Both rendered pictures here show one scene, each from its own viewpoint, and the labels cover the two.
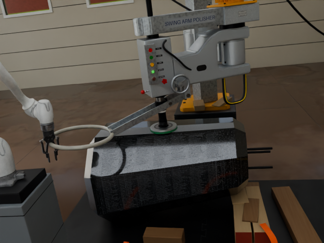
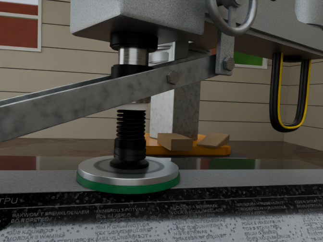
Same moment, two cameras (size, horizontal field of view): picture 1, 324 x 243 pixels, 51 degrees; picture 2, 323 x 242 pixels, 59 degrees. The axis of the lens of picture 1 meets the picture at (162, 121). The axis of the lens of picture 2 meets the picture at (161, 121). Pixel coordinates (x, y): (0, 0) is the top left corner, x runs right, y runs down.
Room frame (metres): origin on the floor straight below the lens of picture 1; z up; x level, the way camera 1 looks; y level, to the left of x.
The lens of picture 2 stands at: (1.95, 0.16, 1.00)
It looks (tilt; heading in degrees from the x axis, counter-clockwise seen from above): 4 degrees down; 338
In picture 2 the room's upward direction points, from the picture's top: 3 degrees clockwise
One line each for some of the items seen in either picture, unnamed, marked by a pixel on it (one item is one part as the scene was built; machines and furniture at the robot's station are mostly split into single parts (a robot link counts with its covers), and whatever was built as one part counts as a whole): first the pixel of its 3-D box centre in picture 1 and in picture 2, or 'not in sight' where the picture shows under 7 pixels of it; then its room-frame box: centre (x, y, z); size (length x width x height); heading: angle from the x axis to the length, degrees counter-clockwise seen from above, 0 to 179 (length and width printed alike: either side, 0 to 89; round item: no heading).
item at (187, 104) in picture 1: (205, 101); (173, 141); (3.36, -0.48, 0.76); 0.49 x 0.49 x 0.05; 78
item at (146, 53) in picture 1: (151, 64); not in sight; (2.41, 0.03, 1.37); 0.08 x 0.03 x 0.28; 107
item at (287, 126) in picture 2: (234, 86); (290, 88); (2.73, -0.64, 1.05); 0.23 x 0.03 x 0.32; 107
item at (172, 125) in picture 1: (163, 126); (129, 167); (2.54, -0.01, 0.84); 0.21 x 0.21 x 0.01
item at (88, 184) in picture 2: (163, 127); (129, 169); (2.54, -0.01, 0.84); 0.22 x 0.22 x 0.04
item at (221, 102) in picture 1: (222, 101); (213, 139); (3.16, -0.61, 0.80); 0.20 x 0.10 x 0.05; 129
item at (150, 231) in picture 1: (164, 238); not in sight; (2.15, 0.09, 0.07); 0.30 x 0.12 x 0.12; 76
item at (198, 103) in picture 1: (198, 105); (174, 141); (3.12, -0.38, 0.81); 0.20 x 0.10 x 0.05; 176
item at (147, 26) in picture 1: (195, 21); not in sight; (2.64, -0.34, 1.62); 0.96 x 0.25 x 0.17; 107
